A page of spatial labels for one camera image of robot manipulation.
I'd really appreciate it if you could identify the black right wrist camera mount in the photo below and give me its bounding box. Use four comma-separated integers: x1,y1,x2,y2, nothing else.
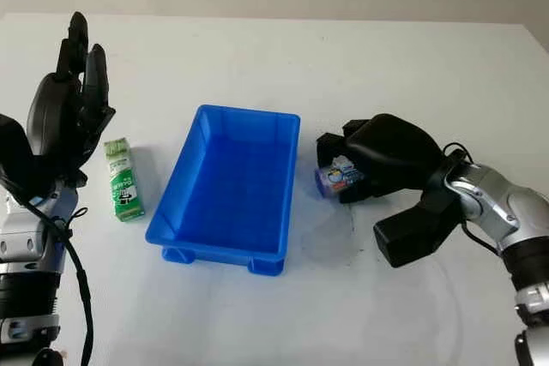
372,185,465,270

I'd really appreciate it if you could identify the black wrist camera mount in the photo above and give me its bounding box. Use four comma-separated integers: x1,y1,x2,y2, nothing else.
0,114,36,209
372,185,465,270

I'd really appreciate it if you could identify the green carton box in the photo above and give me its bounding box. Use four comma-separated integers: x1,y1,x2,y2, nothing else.
104,137,147,223

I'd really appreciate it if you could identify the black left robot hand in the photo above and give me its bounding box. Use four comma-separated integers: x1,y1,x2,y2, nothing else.
25,12,118,189

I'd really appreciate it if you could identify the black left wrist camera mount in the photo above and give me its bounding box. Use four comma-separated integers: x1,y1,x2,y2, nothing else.
0,114,36,209

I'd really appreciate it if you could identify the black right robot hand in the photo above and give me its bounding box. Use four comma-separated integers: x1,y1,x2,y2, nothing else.
316,113,451,206

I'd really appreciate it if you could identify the blue plastic tray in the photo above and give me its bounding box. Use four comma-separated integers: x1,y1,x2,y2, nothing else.
144,104,302,279

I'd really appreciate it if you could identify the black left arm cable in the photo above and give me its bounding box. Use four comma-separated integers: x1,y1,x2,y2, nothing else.
24,196,95,366

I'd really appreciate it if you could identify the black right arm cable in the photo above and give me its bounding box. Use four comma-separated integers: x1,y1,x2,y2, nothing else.
440,141,504,256

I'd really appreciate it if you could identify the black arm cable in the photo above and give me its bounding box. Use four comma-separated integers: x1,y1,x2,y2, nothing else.
24,196,95,366
440,141,504,256

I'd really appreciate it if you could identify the silver purple packet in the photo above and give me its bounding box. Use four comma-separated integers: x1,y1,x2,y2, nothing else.
314,154,366,201

